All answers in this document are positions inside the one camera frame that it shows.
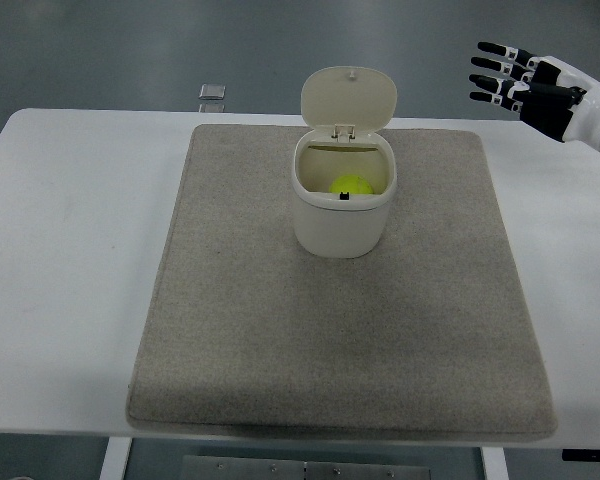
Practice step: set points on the grey metal plate with screws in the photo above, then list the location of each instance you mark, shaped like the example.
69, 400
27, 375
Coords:
280, 470

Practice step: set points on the beige felt mat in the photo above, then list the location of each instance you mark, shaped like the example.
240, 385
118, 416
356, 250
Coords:
330, 340

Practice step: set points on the small metal floor plate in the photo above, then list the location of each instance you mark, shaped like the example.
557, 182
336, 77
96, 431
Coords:
210, 108
212, 91

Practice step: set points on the white bin with flip lid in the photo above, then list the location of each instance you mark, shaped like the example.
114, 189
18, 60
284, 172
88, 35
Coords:
340, 225

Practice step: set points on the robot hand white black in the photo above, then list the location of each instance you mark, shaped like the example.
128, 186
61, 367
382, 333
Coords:
550, 107

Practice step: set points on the white table leg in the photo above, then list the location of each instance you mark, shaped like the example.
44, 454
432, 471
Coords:
114, 460
494, 465

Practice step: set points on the yellow tennis ball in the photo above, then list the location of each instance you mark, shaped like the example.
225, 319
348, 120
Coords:
351, 185

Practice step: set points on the black table control panel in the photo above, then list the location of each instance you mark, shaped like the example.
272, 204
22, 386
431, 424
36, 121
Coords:
590, 455

